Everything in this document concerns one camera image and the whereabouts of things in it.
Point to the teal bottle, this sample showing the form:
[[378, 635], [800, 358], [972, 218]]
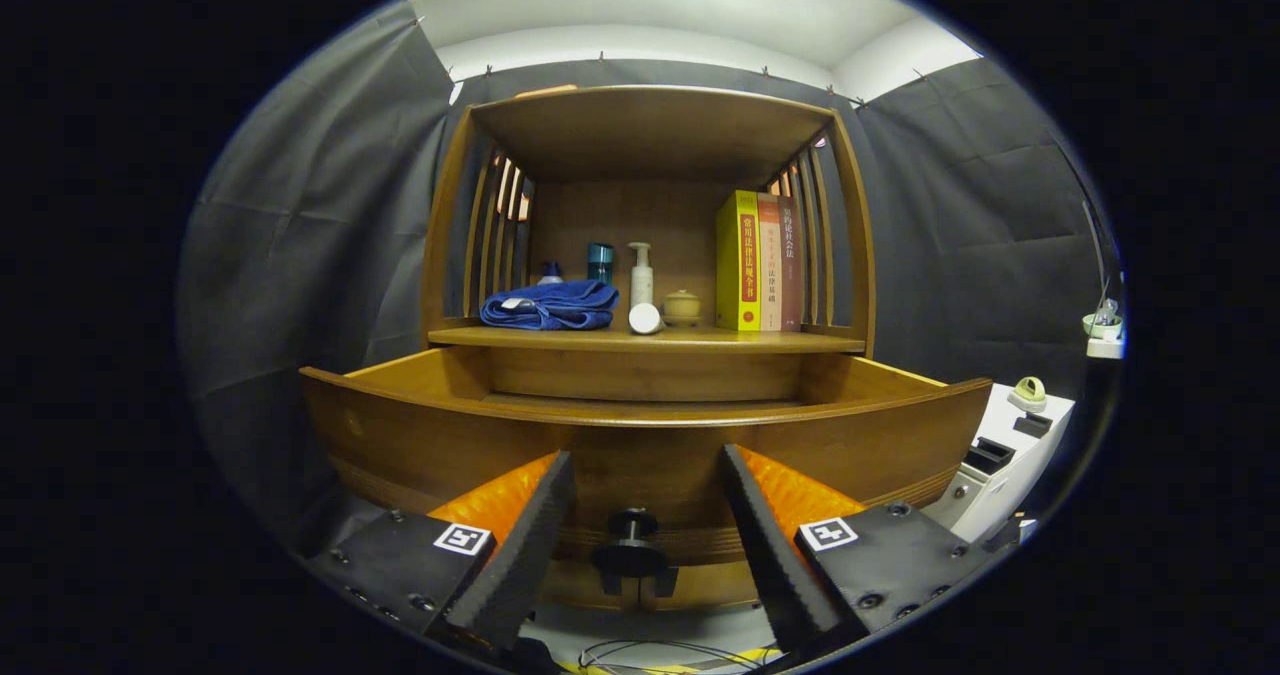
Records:
[[600, 260]]

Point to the white side cabinet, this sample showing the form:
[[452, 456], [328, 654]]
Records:
[[990, 507]]

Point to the black drawer knob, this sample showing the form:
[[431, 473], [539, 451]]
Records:
[[632, 555]]

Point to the white shelf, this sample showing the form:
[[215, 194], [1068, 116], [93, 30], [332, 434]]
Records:
[[1105, 347]]

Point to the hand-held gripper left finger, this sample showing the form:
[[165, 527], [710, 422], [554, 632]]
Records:
[[520, 555]]

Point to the blue folded towel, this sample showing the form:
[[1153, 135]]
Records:
[[550, 305]]

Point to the white pump bottle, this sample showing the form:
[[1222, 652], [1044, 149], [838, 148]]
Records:
[[641, 280]]

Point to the brown book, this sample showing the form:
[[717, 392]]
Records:
[[790, 275]]

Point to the wooden countertop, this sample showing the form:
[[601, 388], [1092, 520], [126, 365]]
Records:
[[750, 339]]

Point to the wooden drawer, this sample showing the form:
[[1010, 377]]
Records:
[[650, 465]]

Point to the small black object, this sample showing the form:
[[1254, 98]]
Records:
[[1033, 425]]

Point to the small white blue-capped bottle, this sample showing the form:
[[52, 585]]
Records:
[[550, 275]]

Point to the small pale green object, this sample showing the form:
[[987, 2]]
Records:
[[1028, 392]]

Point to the white and green tube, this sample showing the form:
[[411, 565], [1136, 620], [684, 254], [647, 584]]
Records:
[[645, 318]]

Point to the wooden cabinet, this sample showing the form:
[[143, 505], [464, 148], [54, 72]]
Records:
[[650, 125]]

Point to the yellow book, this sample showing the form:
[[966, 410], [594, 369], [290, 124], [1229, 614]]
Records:
[[735, 265]]

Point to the orange and white book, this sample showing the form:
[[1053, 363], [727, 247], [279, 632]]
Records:
[[770, 275]]

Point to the beige saucer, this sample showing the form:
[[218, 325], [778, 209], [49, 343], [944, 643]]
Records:
[[685, 324]]

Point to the beige lidded tea cup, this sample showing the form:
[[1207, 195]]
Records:
[[683, 305]]

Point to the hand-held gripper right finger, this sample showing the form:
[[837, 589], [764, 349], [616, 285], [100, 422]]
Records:
[[775, 555]]

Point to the green bowl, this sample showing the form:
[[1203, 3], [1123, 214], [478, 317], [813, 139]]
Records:
[[1102, 323]]

